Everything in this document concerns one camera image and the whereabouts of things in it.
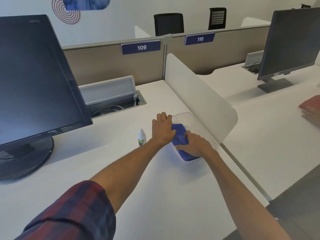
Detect blue flower wall decal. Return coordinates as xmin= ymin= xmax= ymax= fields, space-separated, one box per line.
xmin=61 ymin=0 xmax=111 ymax=11

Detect frosted desk divider panel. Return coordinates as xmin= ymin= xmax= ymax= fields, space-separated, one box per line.
xmin=164 ymin=53 xmax=238 ymax=144

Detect beige cubicle partition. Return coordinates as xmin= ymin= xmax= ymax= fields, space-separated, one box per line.
xmin=166 ymin=25 xmax=270 ymax=75
xmin=62 ymin=37 xmax=167 ymax=87

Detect person's left hand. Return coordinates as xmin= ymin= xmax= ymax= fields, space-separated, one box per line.
xmin=152 ymin=112 xmax=177 ymax=145

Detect person's right hand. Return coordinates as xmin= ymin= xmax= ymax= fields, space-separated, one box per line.
xmin=175 ymin=130 xmax=219 ymax=158

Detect clear plastic container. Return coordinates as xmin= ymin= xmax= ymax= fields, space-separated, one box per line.
xmin=166 ymin=112 xmax=204 ymax=165

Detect small white spray bottle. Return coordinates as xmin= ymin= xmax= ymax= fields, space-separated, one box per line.
xmin=137 ymin=127 xmax=146 ymax=147

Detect person's right forearm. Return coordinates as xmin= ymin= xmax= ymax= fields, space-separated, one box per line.
xmin=204 ymin=150 xmax=293 ymax=240

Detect red cloth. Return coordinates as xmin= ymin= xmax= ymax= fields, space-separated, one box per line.
xmin=298 ymin=95 xmax=320 ymax=110

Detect white cable bundle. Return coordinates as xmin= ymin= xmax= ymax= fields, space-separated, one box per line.
xmin=91 ymin=105 xmax=125 ymax=117

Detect black acer monitor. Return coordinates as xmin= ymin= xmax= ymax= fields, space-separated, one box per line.
xmin=0 ymin=14 xmax=94 ymax=182

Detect blue number sign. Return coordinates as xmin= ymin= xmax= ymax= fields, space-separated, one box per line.
xmin=121 ymin=40 xmax=161 ymax=55
xmin=184 ymin=33 xmax=216 ymax=46

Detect black slatted office chair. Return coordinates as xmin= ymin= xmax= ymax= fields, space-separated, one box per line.
xmin=208 ymin=7 xmax=227 ymax=30

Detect black mesh office chair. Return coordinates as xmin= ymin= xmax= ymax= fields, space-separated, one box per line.
xmin=153 ymin=13 xmax=185 ymax=37

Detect blue microfiber cloth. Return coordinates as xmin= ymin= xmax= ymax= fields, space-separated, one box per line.
xmin=171 ymin=123 xmax=202 ymax=162

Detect grey desk cable box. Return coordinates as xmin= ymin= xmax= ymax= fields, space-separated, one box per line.
xmin=78 ymin=75 xmax=147 ymax=119
xmin=242 ymin=50 xmax=265 ymax=74

